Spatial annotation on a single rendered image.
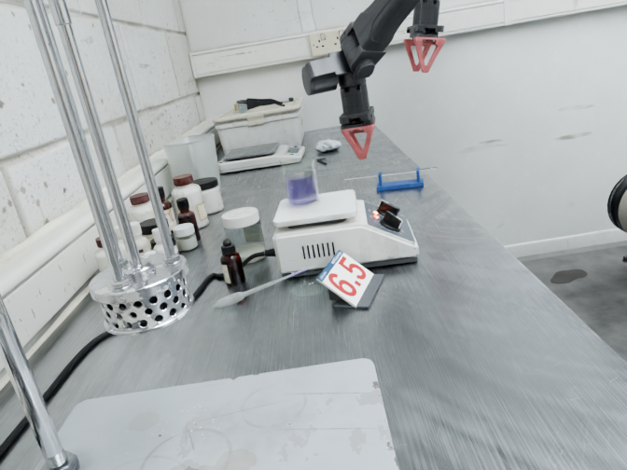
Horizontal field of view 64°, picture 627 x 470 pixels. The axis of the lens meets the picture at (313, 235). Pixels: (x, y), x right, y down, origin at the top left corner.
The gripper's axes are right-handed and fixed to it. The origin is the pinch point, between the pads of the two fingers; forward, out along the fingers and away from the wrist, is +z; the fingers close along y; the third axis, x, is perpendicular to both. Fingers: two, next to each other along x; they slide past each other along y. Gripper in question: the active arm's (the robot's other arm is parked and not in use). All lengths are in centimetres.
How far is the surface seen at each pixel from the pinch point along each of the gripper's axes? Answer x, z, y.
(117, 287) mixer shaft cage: -7, -11, 82
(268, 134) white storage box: -39, 2, -61
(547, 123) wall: 64, 25, -123
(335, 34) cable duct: -16, -26, -100
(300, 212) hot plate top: -4.9, -1.9, 41.3
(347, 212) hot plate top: 2.1, -1.8, 43.4
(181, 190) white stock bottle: -34.7, -1.5, 18.1
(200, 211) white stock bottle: -32.4, 3.4, 17.1
